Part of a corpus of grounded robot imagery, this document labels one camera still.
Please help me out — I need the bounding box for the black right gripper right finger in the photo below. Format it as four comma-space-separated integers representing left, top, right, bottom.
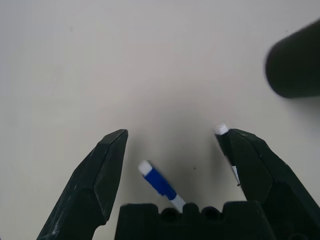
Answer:
216, 128, 320, 240

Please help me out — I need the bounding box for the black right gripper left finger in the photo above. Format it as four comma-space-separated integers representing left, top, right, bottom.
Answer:
37, 129, 129, 240

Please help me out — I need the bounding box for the white pen blue cap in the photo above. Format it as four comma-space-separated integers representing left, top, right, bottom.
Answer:
137, 160, 188, 213

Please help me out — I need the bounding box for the white pen black tip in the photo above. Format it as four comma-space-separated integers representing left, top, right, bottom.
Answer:
214, 123, 242, 188

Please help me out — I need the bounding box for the black plastic cup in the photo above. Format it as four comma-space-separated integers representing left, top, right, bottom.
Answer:
264, 17, 320, 100

